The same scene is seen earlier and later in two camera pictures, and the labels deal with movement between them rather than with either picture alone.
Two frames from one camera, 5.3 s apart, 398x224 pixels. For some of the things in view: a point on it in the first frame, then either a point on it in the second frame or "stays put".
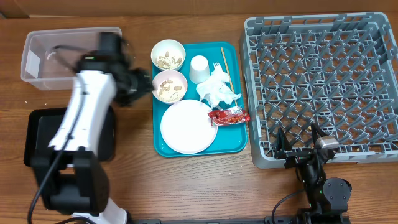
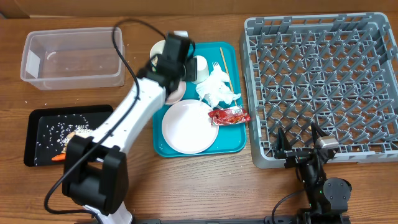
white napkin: (214, 89) stays put
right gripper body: (295, 157) stays put
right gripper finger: (283, 144) stays put
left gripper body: (130, 84) to (187, 72)
